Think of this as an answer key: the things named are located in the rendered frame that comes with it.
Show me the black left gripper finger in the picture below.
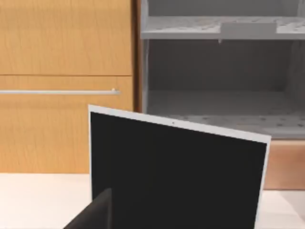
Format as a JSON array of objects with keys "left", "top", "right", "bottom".
[{"left": 62, "top": 187, "right": 112, "bottom": 229}]

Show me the white framed blackboard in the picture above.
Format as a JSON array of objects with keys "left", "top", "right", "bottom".
[{"left": 88, "top": 104, "right": 272, "bottom": 229}]

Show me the wooden drawer front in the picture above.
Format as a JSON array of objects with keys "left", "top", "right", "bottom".
[{"left": 0, "top": 75, "right": 134, "bottom": 174}]

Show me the wooden cupboard door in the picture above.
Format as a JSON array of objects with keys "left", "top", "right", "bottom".
[{"left": 0, "top": 0, "right": 133, "bottom": 76}]

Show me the wooden cupboard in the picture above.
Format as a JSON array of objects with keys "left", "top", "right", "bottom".
[{"left": 0, "top": 0, "right": 305, "bottom": 191}]

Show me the grey pierced shelf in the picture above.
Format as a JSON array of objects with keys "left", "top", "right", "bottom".
[{"left": 141, "top": 15, "right": 305, "bottom": 44}]

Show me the long metal handle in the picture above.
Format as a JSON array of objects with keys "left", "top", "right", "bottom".
[{"left": 0, "top": 88, "right": 121, "bottom": 96}]

